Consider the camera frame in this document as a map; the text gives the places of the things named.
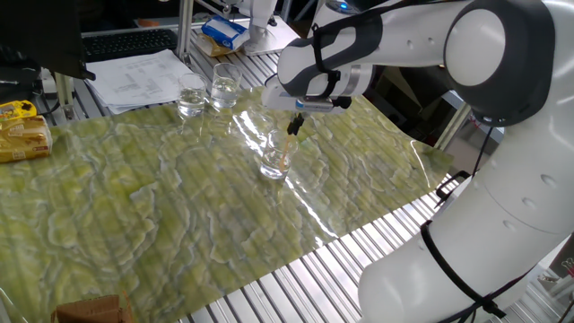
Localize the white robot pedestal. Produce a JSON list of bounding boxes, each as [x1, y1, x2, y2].
[[196, 0, 300, 57]]

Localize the green marble pattern mat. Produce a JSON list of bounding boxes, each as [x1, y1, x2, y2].
[[0, 84, 454, 323]]

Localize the clear glass beaker with water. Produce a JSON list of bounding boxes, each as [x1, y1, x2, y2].
[[259, 128, 300, 181], [210, 62, 244, 110], [178, 73, 208, 118]]

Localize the tan paper package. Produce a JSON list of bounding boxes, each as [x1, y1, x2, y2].
[[196, 33, 234, 58]]

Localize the yellow snack box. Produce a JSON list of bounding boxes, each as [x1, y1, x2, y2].
[[0, 100, 39, 123]]

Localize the black computer keyboard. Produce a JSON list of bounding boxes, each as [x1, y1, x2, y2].
[[82, 29, 179, 63]]

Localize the yellow packaged bread loaf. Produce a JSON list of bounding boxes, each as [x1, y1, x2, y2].
[[0, 115, 54, 164]]

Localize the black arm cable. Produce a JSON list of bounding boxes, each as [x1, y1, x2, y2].
[[419, 219, 535, 323]]

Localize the aluminium frame post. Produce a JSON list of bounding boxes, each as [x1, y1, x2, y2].
[[433, 102, 474, 152], [54, 73, 75, 120], [176, 0, 195, 62]]

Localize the black monitor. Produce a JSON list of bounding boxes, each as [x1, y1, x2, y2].
[[0, 0, 97, 82]]

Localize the wooden stirring spoon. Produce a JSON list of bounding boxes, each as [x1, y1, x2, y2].
[[278, 132, 297, 174]]

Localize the blue white packet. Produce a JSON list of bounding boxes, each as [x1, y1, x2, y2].
[[200, 15, 251, 50]]

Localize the brown cardboard box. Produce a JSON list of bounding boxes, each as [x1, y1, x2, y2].
[[50, 291, 135, 323]]

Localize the white printed paper sheets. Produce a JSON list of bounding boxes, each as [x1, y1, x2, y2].
[[84, 48, 194, 116]]

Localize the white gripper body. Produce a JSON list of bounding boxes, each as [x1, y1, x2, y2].
[[261, 78, 346, 117]]

